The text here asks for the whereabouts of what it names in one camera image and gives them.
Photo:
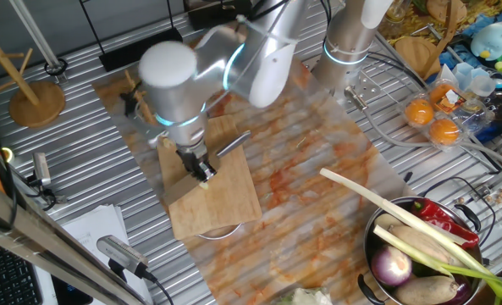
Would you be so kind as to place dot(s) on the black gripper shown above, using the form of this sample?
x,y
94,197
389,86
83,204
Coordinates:
x,y
191,156

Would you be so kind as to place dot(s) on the steel cleaver knife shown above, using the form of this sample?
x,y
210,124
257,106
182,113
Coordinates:
x,y
233,144

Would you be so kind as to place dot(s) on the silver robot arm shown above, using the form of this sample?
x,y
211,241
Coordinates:
x,y
170,84

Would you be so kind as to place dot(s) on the wooden cutting board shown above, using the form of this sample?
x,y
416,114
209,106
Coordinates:
x,y
229,207

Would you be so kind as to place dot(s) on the marble pattern table mat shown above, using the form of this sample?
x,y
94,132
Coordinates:
x,y
297,148

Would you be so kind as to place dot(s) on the white paper stack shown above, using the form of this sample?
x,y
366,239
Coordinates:
x,y
94,224

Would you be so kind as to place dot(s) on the long green scallion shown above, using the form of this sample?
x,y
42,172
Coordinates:
x,y
403,245
360,192

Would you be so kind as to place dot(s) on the pale green cabbage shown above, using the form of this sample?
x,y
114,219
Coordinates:
x,y
305,297

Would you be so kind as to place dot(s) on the wooden mug tree stand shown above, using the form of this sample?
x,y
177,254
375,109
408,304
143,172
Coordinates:
x,y
413,53
36,106

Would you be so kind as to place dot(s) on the black smartphone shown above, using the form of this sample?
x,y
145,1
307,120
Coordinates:
x,y
70,294

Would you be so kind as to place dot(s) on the pale potato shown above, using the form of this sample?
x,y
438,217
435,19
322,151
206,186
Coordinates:
x,y
386,220

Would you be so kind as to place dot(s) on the small black object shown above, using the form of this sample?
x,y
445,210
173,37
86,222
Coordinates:
x,y
408,177

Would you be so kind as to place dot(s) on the purple onion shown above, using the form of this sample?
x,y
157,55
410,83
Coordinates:
x,y
390,267

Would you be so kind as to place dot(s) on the silver tripod pole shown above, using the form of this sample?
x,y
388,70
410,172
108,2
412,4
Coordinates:
x,y
36,34

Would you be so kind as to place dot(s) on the black keyboard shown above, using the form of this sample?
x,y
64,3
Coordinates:
x,y
5,279

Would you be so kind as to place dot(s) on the orange fruit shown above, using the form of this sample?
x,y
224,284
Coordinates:
x,y
439,95
418,112
444,132

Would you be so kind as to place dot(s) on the brown sweet potato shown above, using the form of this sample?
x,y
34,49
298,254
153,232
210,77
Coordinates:
x,y
424,243
424,290

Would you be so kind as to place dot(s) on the red pepper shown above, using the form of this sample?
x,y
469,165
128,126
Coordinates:
x,y
437,214

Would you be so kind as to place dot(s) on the clear glass jar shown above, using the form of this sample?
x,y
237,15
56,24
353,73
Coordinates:
x,y
396,12

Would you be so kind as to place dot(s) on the clear plastic fruit container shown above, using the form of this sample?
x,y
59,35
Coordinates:
x,y
466,118

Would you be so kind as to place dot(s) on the white plastic cup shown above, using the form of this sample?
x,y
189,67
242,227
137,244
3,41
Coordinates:
x,y
462,74
482,86

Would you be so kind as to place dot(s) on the purple eggplant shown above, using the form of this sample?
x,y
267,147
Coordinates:
x,y
462,292

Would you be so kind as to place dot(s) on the light blue plush toy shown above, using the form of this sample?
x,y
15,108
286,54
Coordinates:
x,y
489,42

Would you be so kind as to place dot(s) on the yellow dried pasta bag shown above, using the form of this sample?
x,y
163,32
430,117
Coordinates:
x,y
483,8

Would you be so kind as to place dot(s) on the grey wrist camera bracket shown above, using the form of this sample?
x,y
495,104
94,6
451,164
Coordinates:
x,y
149,129

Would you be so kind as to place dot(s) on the silver depth camera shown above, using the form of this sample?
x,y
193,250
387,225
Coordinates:
x,y
121,253
42,168

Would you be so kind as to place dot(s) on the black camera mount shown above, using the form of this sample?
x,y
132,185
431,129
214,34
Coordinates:
x,y
43,195

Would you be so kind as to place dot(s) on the aluminium frame beam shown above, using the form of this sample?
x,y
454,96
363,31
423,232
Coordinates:
x,y
22,226

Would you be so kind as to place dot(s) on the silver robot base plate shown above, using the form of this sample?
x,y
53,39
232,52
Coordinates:
x,y
371,87

